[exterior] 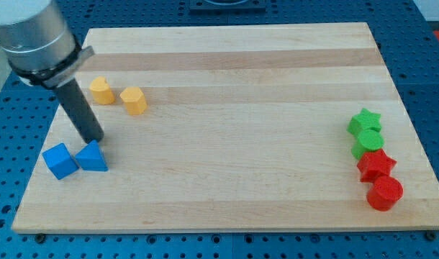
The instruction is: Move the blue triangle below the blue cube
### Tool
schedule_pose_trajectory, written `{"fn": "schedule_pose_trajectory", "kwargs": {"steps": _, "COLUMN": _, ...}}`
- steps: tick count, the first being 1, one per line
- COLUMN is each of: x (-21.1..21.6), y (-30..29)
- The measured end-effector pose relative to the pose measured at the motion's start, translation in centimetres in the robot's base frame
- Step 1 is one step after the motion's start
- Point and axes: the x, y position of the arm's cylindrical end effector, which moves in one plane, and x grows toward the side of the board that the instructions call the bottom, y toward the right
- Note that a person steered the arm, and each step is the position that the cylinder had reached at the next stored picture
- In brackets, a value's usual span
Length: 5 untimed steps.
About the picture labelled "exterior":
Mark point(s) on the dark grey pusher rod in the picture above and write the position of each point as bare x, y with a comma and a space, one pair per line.
77, 108

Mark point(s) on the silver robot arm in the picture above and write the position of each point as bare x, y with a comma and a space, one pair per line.
38, 43

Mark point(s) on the green cylinder block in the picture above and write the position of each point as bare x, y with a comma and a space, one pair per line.
367, 140

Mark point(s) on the wooden board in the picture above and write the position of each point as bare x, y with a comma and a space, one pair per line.
245, 131

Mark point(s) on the blue triangle block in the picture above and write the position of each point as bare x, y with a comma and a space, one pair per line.
91, 158

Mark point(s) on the blue cube block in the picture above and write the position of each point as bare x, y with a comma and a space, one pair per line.
59, 161

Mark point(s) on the red cylinder block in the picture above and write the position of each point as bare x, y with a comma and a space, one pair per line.
385, 192

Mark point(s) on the yellow heart block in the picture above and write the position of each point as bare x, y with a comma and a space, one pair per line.
101, 91

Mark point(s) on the yellow hexagon block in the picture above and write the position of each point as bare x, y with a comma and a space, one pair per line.
134, 100

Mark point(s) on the red star block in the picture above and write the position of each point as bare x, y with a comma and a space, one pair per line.
375, 164

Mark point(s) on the green star block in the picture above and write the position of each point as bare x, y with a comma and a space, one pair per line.
364, 120

